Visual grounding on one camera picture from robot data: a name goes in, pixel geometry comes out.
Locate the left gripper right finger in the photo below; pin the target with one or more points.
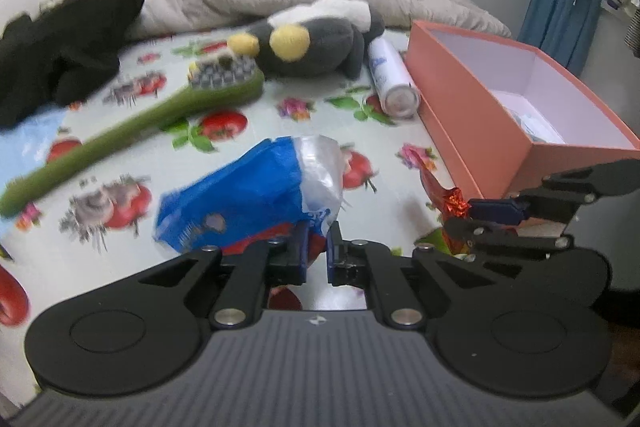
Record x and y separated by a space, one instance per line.
384 278

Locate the red foil candy wrapper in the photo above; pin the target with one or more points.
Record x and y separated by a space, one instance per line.
450 203

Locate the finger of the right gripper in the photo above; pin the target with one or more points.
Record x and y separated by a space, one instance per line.
534 203
496 240

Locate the blue white plastic bag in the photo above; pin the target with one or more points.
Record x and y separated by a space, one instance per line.
272 187

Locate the light blue face mask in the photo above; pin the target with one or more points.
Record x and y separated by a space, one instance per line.
536 128

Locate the pink cardboard box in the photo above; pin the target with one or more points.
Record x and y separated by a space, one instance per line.
467 81

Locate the grey penguin plush toy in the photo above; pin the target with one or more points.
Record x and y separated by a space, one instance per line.
311 39

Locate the floral fruit tablecloth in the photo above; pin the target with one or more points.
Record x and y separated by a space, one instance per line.
198 177

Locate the green plush toothbrush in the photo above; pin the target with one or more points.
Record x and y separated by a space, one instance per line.
225 80

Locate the white spray can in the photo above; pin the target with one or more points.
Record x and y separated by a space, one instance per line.
394 86

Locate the black garment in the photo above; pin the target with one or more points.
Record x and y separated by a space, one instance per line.
62 56

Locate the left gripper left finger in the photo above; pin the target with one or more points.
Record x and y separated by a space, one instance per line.
247 278

